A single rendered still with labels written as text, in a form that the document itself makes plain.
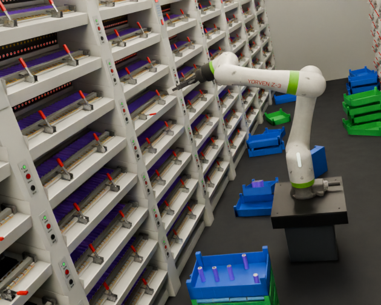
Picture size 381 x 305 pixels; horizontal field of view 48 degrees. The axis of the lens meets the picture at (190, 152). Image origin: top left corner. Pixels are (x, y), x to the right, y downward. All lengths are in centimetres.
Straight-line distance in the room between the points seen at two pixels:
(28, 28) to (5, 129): 39
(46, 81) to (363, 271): 174
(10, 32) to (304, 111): 146
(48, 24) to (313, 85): 119
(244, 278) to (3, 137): 102
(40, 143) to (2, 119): 17
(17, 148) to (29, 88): 22
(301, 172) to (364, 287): 62
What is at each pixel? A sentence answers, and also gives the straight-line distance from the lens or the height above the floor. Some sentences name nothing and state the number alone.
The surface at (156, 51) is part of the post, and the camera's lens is 261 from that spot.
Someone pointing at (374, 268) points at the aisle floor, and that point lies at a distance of 239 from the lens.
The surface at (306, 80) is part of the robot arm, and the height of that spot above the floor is 97.
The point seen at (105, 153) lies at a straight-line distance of 187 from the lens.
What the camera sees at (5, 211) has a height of 97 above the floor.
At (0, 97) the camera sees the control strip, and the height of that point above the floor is 131.
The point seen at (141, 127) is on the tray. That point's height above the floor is 92.
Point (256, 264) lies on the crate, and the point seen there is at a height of 40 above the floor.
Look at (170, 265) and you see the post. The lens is 237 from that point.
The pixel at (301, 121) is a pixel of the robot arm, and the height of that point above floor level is 72.
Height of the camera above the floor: 145
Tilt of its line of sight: 19 degrees down
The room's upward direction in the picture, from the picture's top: 15 degrees counter-clockwise
